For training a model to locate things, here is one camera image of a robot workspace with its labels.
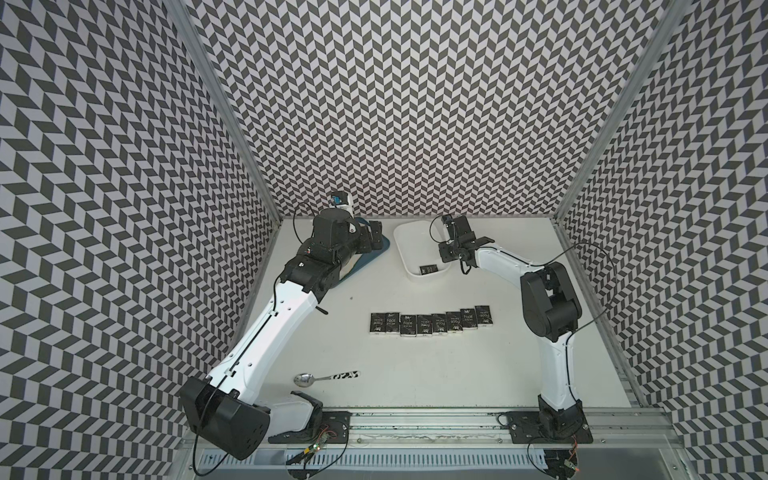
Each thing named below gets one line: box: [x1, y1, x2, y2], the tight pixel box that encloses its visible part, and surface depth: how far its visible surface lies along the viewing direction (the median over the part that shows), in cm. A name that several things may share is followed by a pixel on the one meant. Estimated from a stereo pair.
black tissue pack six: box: [446, 311, 463, 332], surface depth 91 cm
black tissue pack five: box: [431, 313, 448, 335], surface depth 91 cm
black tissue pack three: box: [400, 314, 417, 337], surface depth 91 cm
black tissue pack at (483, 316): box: [474, 305, 494, 327], surface depth 93 cm
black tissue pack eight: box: [419, 264, 439, 275], surface depth 104 cm
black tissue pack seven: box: [460, 308, 478, 328], surface depth 92 cm
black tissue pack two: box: [385, 312, 400, 334], surface depth 91 cm
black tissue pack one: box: [370, 312, 386, 334], surface depth 91 cm
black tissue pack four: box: [416, 314, 433, 336], surface depth 90 cm
